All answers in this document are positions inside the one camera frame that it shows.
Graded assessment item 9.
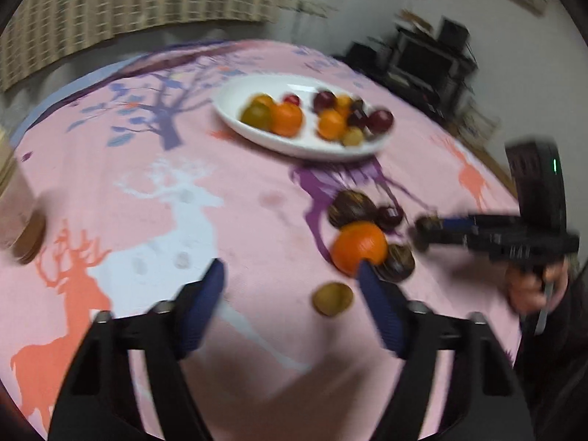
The large orange tangerine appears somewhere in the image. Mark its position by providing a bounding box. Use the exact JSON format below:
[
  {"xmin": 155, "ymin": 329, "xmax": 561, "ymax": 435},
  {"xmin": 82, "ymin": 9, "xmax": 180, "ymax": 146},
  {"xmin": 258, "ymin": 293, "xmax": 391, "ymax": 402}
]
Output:
[{"xmin": 330, "ymin": 221, "xmax": 388, "ymax": 278}]

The dark red plum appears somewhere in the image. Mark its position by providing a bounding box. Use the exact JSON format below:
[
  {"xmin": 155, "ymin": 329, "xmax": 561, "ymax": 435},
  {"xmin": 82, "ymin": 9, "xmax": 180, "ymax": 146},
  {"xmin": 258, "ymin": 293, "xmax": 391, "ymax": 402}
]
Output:
[{"xmin": 366, "ymin": 108, "xmax": 395, "ymax": 136}]

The greenish yellow citrus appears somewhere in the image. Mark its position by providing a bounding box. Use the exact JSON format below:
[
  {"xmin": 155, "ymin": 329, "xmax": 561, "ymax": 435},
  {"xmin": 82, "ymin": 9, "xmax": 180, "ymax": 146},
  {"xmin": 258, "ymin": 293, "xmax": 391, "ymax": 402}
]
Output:
[{"xmin": 239, "ymin": 103, "xmax": 271, "ymax": 132}]

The right hand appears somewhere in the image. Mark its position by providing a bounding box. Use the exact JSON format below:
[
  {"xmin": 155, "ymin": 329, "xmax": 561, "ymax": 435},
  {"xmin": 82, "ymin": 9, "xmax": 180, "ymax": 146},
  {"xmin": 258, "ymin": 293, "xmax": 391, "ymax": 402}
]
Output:
[{"xmin": 505, "ymin": 259, "xmax": 569, "ymax": 316}]

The dark brown water chestnut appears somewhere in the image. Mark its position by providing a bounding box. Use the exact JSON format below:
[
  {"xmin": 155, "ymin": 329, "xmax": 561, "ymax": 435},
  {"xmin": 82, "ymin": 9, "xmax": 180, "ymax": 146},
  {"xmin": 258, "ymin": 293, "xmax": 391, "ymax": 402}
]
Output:
[
  {"xmin": 375, "ymin": 244, "xmax": 416, "ymax": 284},
  {"xmin": 327, "ymin": 190, "xmax": 377, "ymax": 229},
  {"xmin": 413, "ymin": 215, "xmax": 442, "ymax": 252}
]

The dark red cherry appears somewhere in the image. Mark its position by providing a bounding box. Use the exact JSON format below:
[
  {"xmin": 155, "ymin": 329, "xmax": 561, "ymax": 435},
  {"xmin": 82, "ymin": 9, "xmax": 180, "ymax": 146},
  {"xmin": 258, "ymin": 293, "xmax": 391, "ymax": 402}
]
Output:
[{"xmin": 374, "ymin": 204, "xmax": 405, "ymax": 234}]

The pink deer print tablecloth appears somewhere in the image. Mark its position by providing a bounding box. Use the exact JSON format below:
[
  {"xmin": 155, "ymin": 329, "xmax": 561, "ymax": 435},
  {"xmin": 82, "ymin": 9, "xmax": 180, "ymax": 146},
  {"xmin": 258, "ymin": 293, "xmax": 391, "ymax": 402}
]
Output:
[{"xmin": 1, "ymin": 41, "xmax": 517, "ymax": 440}]

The small yellow-green kumquat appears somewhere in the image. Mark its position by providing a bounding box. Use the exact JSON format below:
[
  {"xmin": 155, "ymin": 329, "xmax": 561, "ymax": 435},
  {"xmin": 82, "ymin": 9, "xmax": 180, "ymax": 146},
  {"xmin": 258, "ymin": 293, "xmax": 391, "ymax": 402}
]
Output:
[{"xmin": 311, "ymin": 282, "xmax": 354, "ymax": 318}]

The black shelf with monitor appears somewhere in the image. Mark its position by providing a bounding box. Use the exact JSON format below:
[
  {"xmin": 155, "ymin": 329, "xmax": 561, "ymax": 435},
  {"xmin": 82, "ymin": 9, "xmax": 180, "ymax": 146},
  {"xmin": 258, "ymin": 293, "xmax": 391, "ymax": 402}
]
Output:
[{"xmin": 340, "ymin": 18, "xmax": 477, "ymax": 125}]

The small orange kumquat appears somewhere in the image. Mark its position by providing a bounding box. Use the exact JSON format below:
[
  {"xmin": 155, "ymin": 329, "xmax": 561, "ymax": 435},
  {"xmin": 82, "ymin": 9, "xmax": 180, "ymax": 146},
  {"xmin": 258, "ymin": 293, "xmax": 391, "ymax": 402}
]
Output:
[{"xmin": 317, "ymin": 108, "xmax": 347, "ymax": 141}]

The white oval plate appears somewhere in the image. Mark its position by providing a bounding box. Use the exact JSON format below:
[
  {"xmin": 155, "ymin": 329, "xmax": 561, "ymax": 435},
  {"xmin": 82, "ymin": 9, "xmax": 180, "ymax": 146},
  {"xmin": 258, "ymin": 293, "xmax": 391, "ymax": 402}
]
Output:
[{"xmin": 212, "ymin": 73, "xmax": 391, "ymax": 162}]

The pink cup with lid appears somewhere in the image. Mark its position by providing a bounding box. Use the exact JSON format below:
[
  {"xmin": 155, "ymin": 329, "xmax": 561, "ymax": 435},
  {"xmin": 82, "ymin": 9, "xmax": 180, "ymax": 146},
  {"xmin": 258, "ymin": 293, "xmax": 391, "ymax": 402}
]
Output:
[{"xmin": 0, "ymin": 129, "xmax": 46, "ymax": 265}]

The orange mandarin with stem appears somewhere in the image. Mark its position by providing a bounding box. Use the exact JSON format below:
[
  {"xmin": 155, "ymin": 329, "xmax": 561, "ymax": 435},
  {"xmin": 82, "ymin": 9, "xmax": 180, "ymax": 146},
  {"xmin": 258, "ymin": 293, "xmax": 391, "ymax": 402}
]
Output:
[{"xmin": 270, "ymin": 103, "xmax": 304, "ymax": 139}]

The small orange mandarin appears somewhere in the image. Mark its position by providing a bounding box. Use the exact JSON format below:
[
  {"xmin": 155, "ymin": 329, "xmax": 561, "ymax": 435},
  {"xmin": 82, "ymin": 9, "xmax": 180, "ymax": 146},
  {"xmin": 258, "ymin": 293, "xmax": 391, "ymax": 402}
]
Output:
[{"xmin": 250, "ymin": 94, "xmax": 275, "ymax": 108}]

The striped beige curtain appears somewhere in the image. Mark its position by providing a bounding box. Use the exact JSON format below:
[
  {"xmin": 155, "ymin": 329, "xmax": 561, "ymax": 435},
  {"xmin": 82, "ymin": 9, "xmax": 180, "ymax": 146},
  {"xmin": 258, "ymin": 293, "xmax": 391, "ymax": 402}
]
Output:
[{"xmin": 1, "ymin": 0, "xmax": 279, "ymax": 91}]

